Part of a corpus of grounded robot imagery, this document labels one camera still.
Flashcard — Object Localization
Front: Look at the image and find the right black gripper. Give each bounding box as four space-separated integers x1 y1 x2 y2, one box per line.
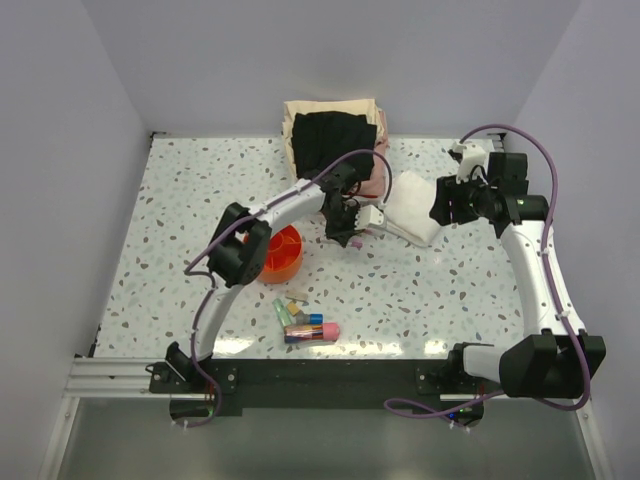
429 170 496 227

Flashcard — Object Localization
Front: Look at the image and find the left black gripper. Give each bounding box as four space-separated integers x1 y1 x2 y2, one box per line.
322 203 366 246

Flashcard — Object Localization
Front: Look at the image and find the orange round divided organizer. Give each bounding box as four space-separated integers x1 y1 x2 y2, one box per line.
258 225 303 284

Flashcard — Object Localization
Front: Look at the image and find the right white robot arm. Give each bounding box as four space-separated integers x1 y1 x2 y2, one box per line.
430 144 606 403

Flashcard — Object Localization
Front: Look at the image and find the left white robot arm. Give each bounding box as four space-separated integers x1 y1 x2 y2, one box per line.
165 161 359 392

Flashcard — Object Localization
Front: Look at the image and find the white folded towel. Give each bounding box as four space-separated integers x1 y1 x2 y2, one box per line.
376 171 441 248

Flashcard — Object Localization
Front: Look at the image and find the red folded cloth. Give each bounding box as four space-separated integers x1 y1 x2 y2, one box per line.
347 190 379 199

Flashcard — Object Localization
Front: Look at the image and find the pink folded cloth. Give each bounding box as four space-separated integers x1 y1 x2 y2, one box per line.
356 109 389 198

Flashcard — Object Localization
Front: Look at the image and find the small beige eraser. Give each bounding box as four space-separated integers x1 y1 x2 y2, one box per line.
285 290 308 302

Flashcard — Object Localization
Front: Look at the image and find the grey blue cap marker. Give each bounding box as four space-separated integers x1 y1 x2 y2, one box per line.
295 311 324 325

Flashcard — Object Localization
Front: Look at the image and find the pink cap tube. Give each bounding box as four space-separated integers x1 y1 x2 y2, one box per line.
321 323 341 342

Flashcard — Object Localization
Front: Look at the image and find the green glue stick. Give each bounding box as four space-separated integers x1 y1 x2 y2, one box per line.
272 298 292 328

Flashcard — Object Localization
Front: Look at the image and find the black folded cloth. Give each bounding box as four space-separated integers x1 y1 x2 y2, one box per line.
291 111 377 179

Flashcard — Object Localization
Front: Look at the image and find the white plastic basket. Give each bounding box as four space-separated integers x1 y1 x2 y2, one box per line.
282 102 389 201

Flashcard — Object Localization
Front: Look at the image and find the colourful crayon pack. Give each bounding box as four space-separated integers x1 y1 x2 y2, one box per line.
284 325 324 344

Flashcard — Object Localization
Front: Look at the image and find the beige folded cloth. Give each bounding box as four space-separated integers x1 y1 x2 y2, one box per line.
282 98 389 148

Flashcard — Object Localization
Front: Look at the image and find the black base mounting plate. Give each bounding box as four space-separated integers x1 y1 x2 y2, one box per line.
149 357 486 419

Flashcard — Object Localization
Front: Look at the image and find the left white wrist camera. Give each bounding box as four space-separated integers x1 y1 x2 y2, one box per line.
355 205 386 233

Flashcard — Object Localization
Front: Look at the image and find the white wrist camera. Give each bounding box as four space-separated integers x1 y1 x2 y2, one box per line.
448 142 489 184
355 205 386 233

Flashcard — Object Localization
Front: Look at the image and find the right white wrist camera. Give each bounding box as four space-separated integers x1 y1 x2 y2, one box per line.
448 142 489 184

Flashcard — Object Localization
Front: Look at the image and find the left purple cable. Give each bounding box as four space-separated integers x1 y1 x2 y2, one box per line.
172 149 396 429

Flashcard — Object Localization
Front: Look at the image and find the purple cable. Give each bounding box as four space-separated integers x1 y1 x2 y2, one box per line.
172 149 396 429
383 124 594 431

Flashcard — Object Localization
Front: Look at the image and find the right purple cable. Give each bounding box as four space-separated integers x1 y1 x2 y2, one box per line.
383 124 594 431

